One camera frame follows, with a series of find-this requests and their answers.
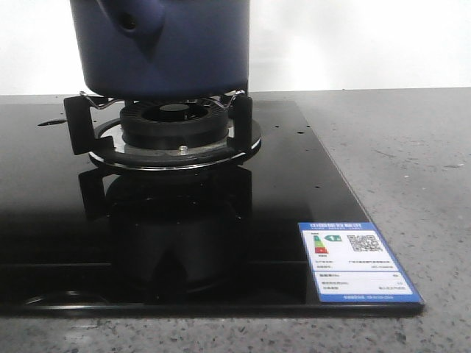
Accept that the blue energy label sticker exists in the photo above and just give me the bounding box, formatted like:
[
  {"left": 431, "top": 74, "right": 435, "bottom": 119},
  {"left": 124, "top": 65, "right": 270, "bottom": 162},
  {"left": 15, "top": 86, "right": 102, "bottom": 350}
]
[{"left": 298, "top": 222, "right": 422, "bottom": 304}]

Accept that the right burner with pot support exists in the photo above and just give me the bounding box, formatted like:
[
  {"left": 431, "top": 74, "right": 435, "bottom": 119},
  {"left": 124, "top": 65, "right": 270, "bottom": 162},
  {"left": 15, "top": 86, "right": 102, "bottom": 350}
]
[{"left": 63, "top": 90, "right": 261, "bottom": 171}]

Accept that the dark blue cooking pot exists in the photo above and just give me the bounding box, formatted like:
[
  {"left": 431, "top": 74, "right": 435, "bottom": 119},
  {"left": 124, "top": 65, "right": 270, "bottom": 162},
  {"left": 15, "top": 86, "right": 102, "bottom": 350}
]
[{"left": 70, "top": 1, "right": 249, "bottom": 99}]

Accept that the black glass gas stove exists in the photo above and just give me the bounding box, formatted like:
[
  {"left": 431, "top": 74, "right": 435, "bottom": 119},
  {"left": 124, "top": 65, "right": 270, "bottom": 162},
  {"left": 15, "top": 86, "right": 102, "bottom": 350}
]
[{"left": 1, "top": 101, "right": 424, "bottom": 317}]

